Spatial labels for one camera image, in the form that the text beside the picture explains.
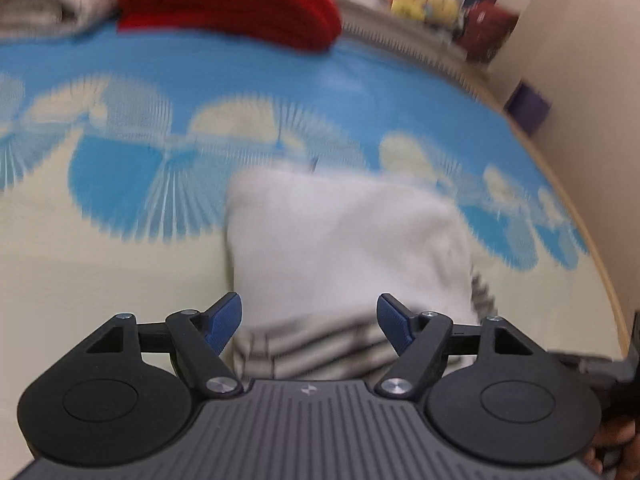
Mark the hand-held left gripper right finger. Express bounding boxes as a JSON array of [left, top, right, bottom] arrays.
[[375, 294, 533, 401]]

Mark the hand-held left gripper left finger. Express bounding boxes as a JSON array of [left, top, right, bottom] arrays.
[[82, 292, 244, 400]]

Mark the black white striped vest top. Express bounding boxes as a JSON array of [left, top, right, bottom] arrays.
[[222, 166, 500, 382]]

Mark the person's right hand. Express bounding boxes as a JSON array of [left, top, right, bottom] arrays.
[[584, 415, 640, 476]]

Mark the blue floral bed sheet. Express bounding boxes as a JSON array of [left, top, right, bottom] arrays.
[[0, 22, 613, 361]]

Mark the purple box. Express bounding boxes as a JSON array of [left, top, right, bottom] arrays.
[[504, 80, 552, 137]]

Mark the dark red cushion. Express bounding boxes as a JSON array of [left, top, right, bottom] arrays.
[[457, 1, 519, 64]]

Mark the yellow round-head plush toy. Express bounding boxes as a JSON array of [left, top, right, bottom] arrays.
[[426, 0, 462, 25]]

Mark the red folded blanket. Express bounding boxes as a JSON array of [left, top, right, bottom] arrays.
[[116, 0, 344, 54]]

